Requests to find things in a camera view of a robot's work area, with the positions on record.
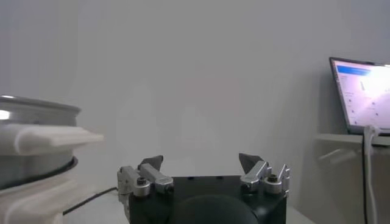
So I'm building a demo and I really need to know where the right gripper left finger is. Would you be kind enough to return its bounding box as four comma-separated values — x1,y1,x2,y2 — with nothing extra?
116,155,175,204

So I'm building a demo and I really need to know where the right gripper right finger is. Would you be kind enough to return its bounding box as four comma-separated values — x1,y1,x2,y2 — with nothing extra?
238,152,291,196

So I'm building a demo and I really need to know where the stainless steel steamer basket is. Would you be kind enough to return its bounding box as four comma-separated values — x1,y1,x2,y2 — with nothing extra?
0,95,82,130

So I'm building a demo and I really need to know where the white side table with laptop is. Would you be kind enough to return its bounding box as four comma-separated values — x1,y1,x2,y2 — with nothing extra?
315,133,390,224

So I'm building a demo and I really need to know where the white electric cooker pot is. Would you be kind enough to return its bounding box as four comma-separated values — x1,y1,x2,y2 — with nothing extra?
0,123,104,224

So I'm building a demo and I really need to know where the open grey laptop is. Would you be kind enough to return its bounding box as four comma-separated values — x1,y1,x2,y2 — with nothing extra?
328,56,390,136

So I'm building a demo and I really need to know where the black cooker power cord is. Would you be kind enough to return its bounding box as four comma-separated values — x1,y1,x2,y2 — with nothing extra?
62,186,119,216

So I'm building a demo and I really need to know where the black cable with pole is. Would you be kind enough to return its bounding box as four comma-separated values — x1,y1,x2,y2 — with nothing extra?
361,141,369,224

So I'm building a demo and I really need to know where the white laptop charging cable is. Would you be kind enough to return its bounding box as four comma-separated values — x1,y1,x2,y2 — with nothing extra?
363,124,381,224

